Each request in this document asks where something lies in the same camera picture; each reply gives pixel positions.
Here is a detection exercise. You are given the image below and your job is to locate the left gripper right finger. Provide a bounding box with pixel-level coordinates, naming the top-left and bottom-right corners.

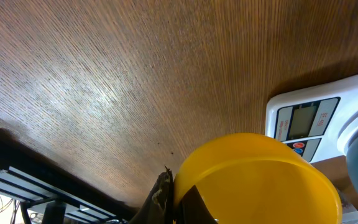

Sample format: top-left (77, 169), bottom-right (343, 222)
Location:
top-left (178, 185), bottom-right (217, 224)

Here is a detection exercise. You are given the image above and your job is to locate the white digital kitchen scale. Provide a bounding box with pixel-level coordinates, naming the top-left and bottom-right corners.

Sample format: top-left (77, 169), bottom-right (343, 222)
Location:
top-left (265, 75), bottom-right (358, 163)

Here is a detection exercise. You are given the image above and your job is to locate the black metal frame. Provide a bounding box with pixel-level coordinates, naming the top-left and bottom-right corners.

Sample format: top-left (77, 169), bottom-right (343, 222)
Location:
top-left (0, 128), bottom-right (135, 223)

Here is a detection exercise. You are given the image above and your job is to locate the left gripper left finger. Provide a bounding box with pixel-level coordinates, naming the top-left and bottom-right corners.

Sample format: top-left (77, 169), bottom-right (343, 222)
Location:
top-left (129, 167), bottom-right (173, 224)

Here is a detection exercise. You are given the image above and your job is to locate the yellow plastic measuring scoop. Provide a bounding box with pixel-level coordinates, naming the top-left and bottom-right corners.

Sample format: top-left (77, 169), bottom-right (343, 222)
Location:
top-left (173, 133), bottom-right (342, 224)

